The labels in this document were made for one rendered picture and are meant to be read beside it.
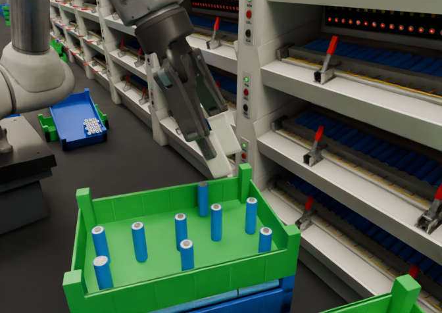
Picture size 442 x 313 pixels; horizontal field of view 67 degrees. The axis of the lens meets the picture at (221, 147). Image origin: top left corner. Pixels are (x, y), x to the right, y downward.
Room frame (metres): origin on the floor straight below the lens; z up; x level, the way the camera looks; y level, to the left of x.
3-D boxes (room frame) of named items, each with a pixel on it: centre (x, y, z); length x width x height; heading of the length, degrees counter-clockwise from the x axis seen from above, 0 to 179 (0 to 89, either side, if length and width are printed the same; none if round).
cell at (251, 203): (0.44, -0.05, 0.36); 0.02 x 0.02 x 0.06
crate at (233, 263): (0.40, 0.06, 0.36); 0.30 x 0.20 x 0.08; 107
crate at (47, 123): (1.60, 0.77, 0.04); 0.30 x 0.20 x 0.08; 123
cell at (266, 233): (0.37, -0.06, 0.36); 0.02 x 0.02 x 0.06
